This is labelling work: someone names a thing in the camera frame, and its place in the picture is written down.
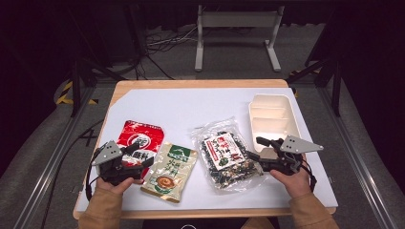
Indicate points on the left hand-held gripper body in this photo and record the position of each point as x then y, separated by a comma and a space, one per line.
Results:
111, 168

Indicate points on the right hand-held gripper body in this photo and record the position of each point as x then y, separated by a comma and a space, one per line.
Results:
291, 156

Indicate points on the red seasoning packet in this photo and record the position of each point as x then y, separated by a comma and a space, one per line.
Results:
143, 133

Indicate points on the white divided container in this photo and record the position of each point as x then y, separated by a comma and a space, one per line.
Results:
270, 117

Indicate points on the beige green seasoning packet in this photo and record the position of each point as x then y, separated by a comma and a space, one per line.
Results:
172, 178

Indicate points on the person's left hand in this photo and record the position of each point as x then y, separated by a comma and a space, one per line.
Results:
116, 187

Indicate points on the person's right hand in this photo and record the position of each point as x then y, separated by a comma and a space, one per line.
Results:
294, 183

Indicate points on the clear dried seaweed packet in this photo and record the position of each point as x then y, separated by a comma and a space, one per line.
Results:
223, 152

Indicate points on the white sheet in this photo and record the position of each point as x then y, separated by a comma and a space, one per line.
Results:
191, 105

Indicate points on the black metal stand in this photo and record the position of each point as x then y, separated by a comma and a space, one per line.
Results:
75, 82
336, 89

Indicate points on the wooden table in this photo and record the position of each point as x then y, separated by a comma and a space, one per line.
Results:
203, 83

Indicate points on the yellow black hazard tape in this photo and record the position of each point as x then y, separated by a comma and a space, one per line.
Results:
65, 92

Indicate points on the white metal stand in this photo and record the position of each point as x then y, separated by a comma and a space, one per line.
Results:
237, 19

